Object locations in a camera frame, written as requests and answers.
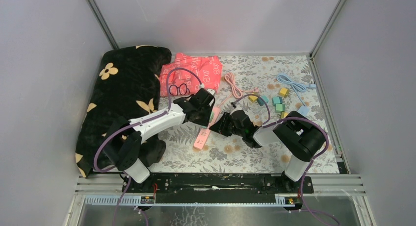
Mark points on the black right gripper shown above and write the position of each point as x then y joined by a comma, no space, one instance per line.
220,126

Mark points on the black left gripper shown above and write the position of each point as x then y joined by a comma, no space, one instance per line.
204,121

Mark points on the yellow USB charger plug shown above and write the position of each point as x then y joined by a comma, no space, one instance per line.
253,98

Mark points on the teal USB charger plug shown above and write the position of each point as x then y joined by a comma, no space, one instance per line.
262,100

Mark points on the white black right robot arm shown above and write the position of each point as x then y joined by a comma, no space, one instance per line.
302,137

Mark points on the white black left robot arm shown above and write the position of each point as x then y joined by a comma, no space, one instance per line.
125,137

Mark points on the yellow charger plug near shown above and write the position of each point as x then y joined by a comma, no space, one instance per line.
283,115

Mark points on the yellow charger plug far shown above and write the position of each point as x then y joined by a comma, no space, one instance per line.
284,92

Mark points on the black eyeglasses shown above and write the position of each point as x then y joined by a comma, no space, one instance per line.
179,90

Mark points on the pink power strip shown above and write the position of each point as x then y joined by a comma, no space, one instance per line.
204,132

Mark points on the pink patterned cloth bag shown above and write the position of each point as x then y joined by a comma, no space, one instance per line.
192,71

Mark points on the light blue power strip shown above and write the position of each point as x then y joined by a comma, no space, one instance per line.
303,110

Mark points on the black floral plush blanket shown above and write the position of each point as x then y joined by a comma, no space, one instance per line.
127,86

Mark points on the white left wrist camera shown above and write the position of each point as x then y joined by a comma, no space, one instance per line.
211,91

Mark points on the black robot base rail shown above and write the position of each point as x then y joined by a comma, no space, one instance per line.
260,183

